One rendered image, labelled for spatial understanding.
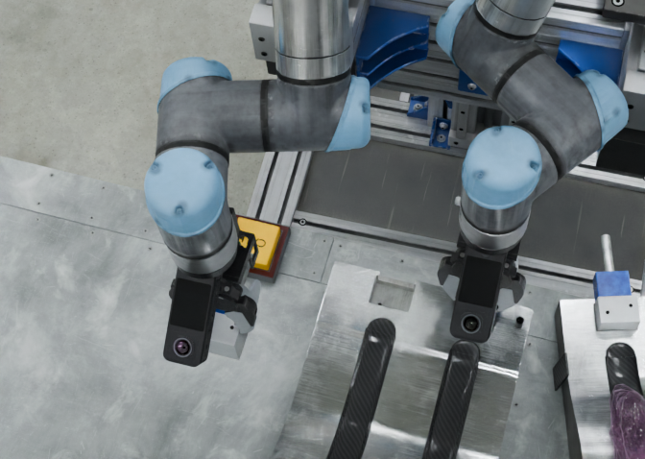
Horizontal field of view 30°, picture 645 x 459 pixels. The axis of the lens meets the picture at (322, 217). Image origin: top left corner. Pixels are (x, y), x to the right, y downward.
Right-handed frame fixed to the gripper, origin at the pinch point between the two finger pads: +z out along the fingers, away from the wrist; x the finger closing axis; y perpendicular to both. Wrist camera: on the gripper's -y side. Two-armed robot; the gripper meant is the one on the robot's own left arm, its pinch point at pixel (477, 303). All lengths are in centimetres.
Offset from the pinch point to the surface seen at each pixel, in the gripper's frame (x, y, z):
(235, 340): 26.7, -13.8, -4.4
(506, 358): -5.0, -5.3, 2.2
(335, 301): 17.5, -3.4, 2.2
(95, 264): 53, -4, 11
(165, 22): 89, 85, 91
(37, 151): 105, 46, 91
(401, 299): 9.7, 0.0, 4.9
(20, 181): 68, 6, 11
